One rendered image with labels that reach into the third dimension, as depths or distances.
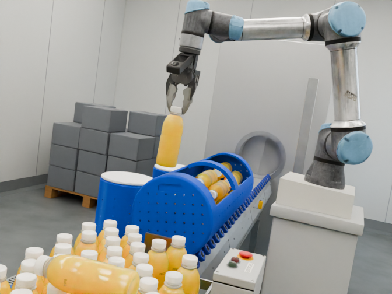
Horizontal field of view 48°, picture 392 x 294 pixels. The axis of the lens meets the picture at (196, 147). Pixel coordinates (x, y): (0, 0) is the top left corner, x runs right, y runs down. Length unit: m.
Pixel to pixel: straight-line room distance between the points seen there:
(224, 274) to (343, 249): 0.67
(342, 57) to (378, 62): 4.98
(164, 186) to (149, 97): 5.80
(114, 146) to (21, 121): 1.29
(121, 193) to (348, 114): 1.14
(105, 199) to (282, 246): 0.95
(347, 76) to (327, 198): 0.43
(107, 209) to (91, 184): 3.17
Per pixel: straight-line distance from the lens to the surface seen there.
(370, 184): 6.56
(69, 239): 1.20
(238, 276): 1.09
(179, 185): 1.46
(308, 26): 1.67
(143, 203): 1.51
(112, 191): 2.20
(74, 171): 5.51
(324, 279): 1.70
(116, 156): 5.17
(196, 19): 1.46
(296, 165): 2.78
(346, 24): 1.55
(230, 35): 1.49
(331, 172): 1.70
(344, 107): 1.57
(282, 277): 1.72
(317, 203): 1.66
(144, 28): 7.40
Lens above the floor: 1.50
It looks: 7 degrees down
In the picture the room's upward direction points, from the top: 8 degrees clockwise
